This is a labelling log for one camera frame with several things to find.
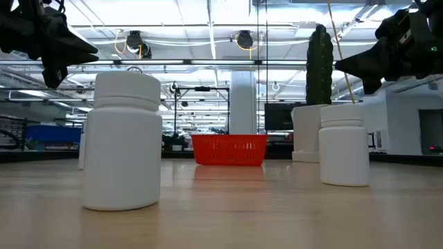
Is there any yellow pole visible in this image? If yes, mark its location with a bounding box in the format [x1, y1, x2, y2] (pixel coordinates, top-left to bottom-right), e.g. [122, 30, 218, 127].
[327, 0, 356, 104]

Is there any black ceiling cable reel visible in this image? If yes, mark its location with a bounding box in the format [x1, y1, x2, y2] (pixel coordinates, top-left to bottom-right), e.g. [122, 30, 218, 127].
[236, 30, 254, 49]
[125, 30, 152, 59]

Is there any blue plastic bin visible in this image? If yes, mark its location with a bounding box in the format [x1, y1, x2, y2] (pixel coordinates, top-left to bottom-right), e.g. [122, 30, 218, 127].
[26, 124, 83, 143]

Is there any black computer case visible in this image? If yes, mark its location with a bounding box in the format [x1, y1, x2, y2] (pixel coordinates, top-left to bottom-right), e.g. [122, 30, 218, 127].
[264, 102, 307, 131]

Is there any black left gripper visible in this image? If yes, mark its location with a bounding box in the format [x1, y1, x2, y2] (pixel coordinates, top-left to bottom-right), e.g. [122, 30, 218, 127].
[0, 0, 100, 89]

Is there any thin black vertical pole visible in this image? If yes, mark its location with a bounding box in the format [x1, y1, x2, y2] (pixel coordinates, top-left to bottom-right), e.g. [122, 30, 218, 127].
[256, 0, 260, 135]
[264, 0, 269, 104]

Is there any red plastic mesh basket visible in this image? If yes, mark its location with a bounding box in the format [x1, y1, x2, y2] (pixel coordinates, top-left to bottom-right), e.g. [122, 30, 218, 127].
[190, 133, 268, 167]

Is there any white building column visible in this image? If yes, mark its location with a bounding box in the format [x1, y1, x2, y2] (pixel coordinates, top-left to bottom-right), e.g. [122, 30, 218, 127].
[230, 71, 257, 135]

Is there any black metal frame stand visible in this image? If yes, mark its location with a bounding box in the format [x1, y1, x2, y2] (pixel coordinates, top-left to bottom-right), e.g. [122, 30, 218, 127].
[172, 86, 230, 136]

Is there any green cactus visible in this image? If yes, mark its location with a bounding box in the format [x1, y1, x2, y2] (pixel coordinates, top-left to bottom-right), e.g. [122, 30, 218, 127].
[305, 24, 334, 107]

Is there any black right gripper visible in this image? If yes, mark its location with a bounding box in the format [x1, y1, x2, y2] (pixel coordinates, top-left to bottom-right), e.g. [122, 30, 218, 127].
[334, 0, 443, 95]

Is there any grey storage rack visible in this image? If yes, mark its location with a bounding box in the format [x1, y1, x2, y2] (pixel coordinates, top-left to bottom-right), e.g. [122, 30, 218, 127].
[0, 116, 27, 151]

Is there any white pill bottle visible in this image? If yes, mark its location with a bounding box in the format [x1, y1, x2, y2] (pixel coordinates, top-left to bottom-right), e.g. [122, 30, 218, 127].
[82, 71, 163, 212]
[318, 103, 370, 187]

